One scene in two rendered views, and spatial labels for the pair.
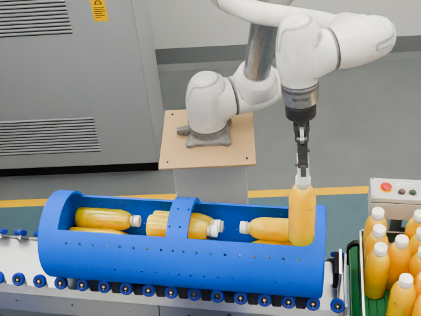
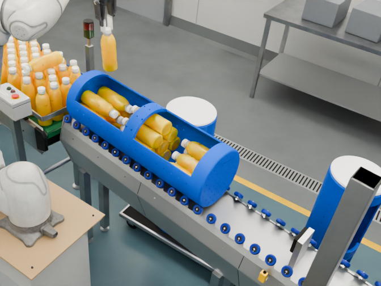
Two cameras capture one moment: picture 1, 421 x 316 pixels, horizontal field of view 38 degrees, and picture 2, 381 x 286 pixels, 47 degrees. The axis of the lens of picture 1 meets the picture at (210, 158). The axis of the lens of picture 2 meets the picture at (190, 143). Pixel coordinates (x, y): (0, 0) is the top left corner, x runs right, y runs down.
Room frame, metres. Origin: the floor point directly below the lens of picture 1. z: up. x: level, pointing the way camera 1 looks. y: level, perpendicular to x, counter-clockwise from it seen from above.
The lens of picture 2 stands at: (2.75, 0.95, 2.34)
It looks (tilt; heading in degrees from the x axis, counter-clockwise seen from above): 38 degrees down; 204
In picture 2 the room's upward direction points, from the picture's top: 8 degrees clockwise
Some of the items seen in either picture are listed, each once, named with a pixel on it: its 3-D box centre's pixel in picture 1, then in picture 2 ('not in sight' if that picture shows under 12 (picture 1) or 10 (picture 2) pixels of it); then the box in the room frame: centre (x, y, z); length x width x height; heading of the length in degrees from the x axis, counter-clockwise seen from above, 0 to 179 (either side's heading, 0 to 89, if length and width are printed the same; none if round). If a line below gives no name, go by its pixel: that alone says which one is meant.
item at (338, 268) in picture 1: (336, 273); not in sight; (1.22, -0.37, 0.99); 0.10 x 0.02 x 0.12; 168
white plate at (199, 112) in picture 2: not in sight; (191, 110); (0.95, 0.15, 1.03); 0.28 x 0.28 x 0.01
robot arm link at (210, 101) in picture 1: (208, 99); (23, 190); (1.98, -0.01, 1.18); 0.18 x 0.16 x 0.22; 104
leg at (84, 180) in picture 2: not in sight; (86, 207); (1.31, -0.32, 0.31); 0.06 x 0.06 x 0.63; 78
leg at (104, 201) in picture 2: not in sight; (104, 196); (1.17, -0.29, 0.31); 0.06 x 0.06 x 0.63; 78
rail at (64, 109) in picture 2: (361, 280); (74, 105); (1.21, -0.44, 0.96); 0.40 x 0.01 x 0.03; 168
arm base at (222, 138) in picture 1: (203, 128); (34, 219); (1.98, 0.02, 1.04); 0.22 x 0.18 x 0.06; 86
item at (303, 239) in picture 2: not in sight; (299, 247); (1.50, 0.94, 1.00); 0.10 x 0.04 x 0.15; 168
